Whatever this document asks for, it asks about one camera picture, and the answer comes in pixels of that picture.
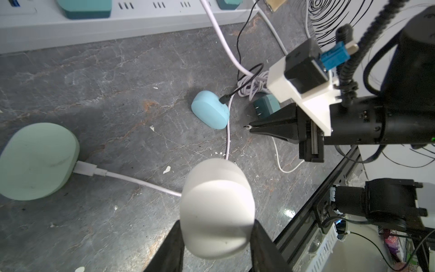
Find thin black cable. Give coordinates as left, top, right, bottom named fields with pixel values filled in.
left=219, top=0, right=265, bottom=105

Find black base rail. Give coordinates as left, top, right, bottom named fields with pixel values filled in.
left=272, top=147, right=360, bottom=272

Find beige spice jar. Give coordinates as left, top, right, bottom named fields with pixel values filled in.
left=265, top=0, right=287, bottom=12

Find white earbud case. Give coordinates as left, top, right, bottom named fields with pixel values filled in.
left=180, top=158, right=256, bottom=260

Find white power strip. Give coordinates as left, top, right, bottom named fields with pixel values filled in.
left=0, top=0, right=261, bottom=54

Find white slotted cable duct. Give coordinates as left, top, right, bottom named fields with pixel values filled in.
left=292, top=224, right=338, bottom=272

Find blue earbud case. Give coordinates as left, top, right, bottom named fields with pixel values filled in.
left=191, top=90, right=230, bottom=130

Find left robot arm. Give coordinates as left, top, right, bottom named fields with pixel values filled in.
left=146, top=179, right=434, bottom=272

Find mint green earbud case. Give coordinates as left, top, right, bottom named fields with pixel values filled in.
left=1, top=123, right=80, bottom=201

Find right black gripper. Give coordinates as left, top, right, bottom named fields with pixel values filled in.
left=247, top=103, right=324, bottom=163

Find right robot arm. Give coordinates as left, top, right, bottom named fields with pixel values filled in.
left=248, top=1, right=435, bottom=163

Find lilac cable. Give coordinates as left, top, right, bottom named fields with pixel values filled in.
left=198, top=0, right=273, bottom=160

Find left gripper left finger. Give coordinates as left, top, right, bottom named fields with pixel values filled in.
left=144, top=220, right=185, bottom=272

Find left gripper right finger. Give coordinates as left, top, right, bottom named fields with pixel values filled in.
left=250, top=220, right=291, bottom=272

